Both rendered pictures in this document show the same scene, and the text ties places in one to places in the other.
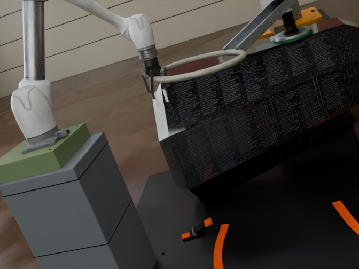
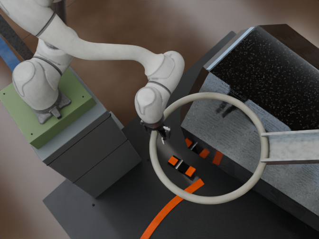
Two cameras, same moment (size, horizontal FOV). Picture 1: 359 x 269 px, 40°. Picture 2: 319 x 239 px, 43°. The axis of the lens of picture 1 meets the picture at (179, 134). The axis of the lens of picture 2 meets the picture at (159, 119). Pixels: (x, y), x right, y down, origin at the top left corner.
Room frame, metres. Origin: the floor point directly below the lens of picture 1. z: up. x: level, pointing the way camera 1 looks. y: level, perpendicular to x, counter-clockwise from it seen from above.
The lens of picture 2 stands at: (1.98, -0.60, 2.53)
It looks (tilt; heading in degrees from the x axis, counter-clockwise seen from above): 64 degrees down; 55
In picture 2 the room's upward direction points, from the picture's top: 24 degrees counter-clockwise
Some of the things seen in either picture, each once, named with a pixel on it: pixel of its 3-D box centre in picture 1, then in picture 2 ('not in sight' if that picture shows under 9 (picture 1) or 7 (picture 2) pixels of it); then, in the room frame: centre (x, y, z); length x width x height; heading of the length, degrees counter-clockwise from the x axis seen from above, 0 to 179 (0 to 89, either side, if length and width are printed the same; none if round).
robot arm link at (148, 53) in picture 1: (147, 52); (152, 116); (2.38, 0.01, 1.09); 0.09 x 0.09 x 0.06
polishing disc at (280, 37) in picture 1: (291, 33); not in sight; (2.72, -0.78, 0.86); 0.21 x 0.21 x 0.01
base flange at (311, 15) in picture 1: (285, 23); not in sight; (3.54, -0.99, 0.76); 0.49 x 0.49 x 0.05; 75
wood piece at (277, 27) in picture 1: (278, 26); not in sight; (3.31, -0.88, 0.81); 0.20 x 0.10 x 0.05; 173
